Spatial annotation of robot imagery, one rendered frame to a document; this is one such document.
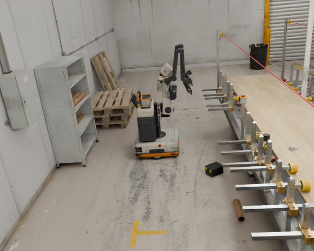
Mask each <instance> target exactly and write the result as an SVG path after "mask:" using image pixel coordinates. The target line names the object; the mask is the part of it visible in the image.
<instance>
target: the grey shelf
mask: <svg viewBox="0 0 314 251"><path fill-rule="evenodd" d="M67 71H69V72H70V75H69V76H68V74H67ZM34 73H35V77H36V81H37V85H38V89H39V93H40V98H41V102H42V106H43V110H44V114H45V118H46V122H47V126H48V131H49V135H50V139H51V143H52V147H53V151H54V155H55V159H56V164H57V168H60V166H59V163H75V162H82V164H83V167H86V163H85V157H86V155H87V153H88V151H89V150H90V149H91V147H92V145H93V143H94V141H95V139H96V142H99V140H98V136H97V130H96V125H95V119H94V114H93V108H92V102H91V97H90V91H89V85H88V80H87V74H86V68H85V63H84V57H83V54H82V55H69V56H57V57H55V58H53V59H51V60H49V61H47V62H45V63H43V64H41V65H39V66H37V67H35V68H34ZM77 91H81V92H85V93H86V96H85V97H84V98H83V99H82V100H81V101H80V102H79V103H78V104H77V105H76V106H74V104H73V99H72V94H71V92H74V93H76V92H77ZM80 113H83V114H84V117H83V118H82V120H81V121H80V123H79V124H77V119H76V115H77V117H78V116H79V114H80Z"/></svg>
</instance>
